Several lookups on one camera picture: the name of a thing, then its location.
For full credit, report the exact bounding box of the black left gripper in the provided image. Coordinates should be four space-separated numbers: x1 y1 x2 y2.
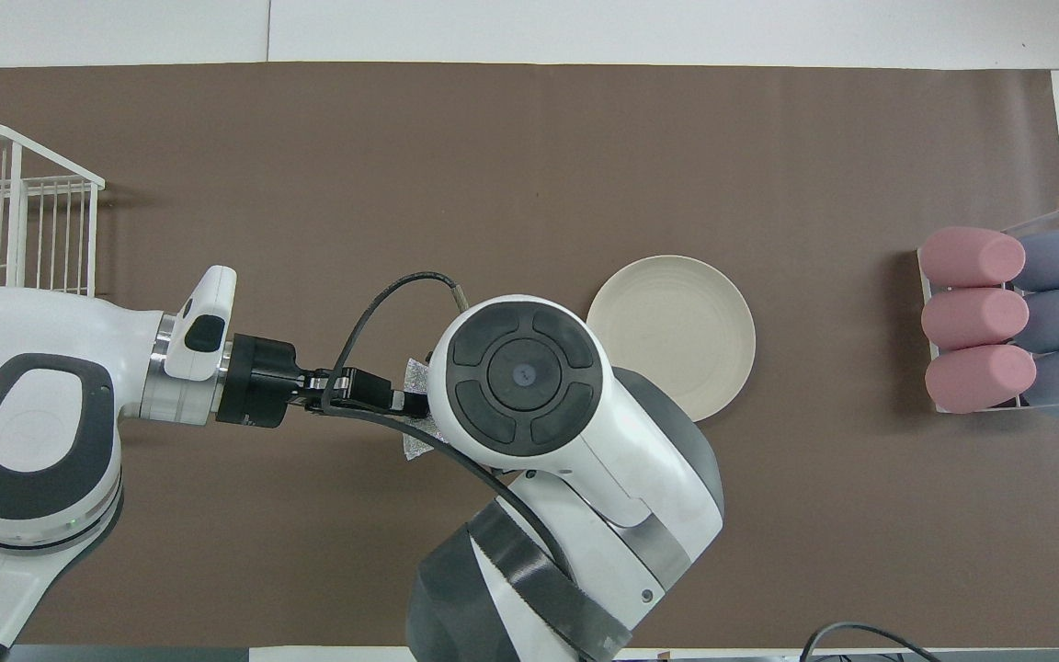
217 334 427 428

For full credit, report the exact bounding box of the silver glitter sponge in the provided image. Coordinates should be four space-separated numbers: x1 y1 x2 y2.
398 357 444 462

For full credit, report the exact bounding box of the cream round plate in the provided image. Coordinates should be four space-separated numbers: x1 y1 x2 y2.
586 255 757 423

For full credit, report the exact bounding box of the brown table mat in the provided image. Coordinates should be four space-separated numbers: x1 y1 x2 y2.
0 63 1059 649

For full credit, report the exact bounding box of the pink plastic cup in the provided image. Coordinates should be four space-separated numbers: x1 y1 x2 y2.
918 227 1027 288
921 288 1031 351
925 344 1038 414

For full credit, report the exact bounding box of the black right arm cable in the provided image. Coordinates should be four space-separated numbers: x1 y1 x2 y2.
320 271 576 576

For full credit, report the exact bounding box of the white wire dish rack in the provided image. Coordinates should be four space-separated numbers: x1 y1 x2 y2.
0 123 106 314

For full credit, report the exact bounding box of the black base cable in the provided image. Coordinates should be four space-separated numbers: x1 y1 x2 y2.
801 622 944 662

